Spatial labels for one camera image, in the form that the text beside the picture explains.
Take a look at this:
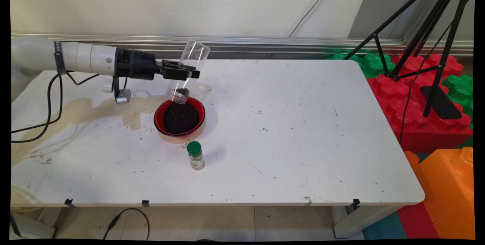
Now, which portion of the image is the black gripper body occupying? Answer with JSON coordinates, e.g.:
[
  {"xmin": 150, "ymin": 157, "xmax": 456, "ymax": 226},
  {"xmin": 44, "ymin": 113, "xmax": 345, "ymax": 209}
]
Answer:
[{"xmin": 115, "ymin": 47, "xmax": 164, "ymax": 81}]

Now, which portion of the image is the clear plastic jar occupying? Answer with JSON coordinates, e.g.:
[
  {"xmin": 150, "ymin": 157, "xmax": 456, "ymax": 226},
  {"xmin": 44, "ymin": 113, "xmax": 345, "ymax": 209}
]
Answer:
[{"xmin": 166, "ymin": 39, "xmax": 211, "ymax": 105}]

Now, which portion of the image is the red bowl with black rim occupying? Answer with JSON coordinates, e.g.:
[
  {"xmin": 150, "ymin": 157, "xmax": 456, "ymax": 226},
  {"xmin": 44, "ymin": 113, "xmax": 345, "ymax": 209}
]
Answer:
[{"xmin": 153, "ymin": 96, "xmax": 207, "ymax": 139}]

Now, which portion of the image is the spice bottle with green cap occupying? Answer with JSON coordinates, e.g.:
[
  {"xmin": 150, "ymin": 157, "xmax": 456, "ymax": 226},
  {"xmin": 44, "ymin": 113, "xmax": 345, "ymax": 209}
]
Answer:
[{"xmin": 186, "ymin": 141, "xmax": 205, "ymax": 170}]

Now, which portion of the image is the green foam block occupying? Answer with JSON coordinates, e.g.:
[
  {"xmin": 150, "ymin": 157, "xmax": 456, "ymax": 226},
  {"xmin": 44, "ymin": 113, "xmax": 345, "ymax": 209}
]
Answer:
[
  {"xmin": 441, "ymin": 75, "xmax": 474, "ymax": 149},
  {"xmin": 327, "ymin": 52, "xmax": 396, "ymax": 79}
]

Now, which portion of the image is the white table leg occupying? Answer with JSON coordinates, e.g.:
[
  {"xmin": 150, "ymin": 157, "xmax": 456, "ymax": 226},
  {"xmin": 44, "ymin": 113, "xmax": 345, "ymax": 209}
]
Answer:
[
  {"xmin": 332, "ymin": 204, "xmax": 403, "ymax": 239},
  {"xmin": 11, "ymin": 207, "xmax": 63, "ymax": 239}
]

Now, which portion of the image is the teal floor mat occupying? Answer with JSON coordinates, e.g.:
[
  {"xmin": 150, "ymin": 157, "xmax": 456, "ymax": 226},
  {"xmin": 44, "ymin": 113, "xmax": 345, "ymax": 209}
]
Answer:
[{"xmin": 362, "ymin": 211, "xmax": 408, "ymax": 240}]

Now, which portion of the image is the black rectangular slab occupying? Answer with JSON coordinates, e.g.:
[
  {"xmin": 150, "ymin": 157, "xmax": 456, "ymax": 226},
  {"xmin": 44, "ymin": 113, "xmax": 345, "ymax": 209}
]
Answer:
[{"xmin": 420, "ymin": 85, "xmax": 463, "ymax": 120}]

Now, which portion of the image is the black tripod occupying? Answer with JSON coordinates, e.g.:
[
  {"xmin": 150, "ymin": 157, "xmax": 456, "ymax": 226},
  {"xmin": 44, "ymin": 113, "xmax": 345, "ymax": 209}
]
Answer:
[{"xmin": 343, "ymin": 0, "xmax": 476, "ymax": 119}]

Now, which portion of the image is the red floor mat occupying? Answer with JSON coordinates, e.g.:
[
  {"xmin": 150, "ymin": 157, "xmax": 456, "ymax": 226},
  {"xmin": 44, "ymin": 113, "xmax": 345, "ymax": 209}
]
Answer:
[{"xmin": 396, "ymin": 201, "xmax": 442, "ymax": 240}]

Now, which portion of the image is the orange foam block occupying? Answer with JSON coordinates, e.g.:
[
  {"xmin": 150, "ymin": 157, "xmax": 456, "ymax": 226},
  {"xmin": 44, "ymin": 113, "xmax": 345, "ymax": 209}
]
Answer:
[{"xmin": 404, "ymin": 147, "xmax": 476, "ymax": 240}]

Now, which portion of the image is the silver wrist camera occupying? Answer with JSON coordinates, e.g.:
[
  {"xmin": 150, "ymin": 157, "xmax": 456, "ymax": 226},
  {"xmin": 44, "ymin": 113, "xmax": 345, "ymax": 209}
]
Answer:
[{"xmin": 115, "ymin": 87, "xmax": 132, "ymax": 105}]

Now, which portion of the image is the black cable strap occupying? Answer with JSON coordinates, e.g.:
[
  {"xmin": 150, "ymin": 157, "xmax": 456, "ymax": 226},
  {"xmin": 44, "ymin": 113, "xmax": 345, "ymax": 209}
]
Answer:
[{"xmin": 53, "ymin": 41, "xmax": 67, "ymax": 76}]

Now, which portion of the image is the aluminium wall rail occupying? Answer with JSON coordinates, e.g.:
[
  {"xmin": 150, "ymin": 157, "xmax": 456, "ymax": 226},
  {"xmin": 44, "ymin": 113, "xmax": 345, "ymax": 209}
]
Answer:
[{"xmin": 11, "ymin": 33, "xmax": 474, "ymax": 57}]

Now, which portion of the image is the thick black cable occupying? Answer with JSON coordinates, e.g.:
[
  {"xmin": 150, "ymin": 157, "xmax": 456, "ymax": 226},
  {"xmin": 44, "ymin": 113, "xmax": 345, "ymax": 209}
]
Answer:
[{"xmin": 11, "ymin": 72, "xmax": 64, "ymax": 143}]

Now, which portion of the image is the white wall conduit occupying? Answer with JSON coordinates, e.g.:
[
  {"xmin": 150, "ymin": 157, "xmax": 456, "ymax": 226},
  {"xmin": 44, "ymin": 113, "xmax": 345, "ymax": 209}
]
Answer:
[{"xmin": 287, "ymin": 0, "xmax": 338, "ymax": 37}]

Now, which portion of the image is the black floor cable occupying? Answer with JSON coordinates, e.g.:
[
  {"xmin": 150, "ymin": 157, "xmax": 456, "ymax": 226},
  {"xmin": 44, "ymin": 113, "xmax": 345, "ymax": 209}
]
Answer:
[{"xmin": 103, "ymin": 208, "xmax": 150, "ymax": 240}]

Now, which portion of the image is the thin black tripod cable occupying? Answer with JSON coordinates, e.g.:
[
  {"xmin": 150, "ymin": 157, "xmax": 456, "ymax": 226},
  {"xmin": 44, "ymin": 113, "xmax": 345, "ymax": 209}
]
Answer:
[{"xmin": 399, "ymin": 0, "xmax": 476, "ymax": 145}]

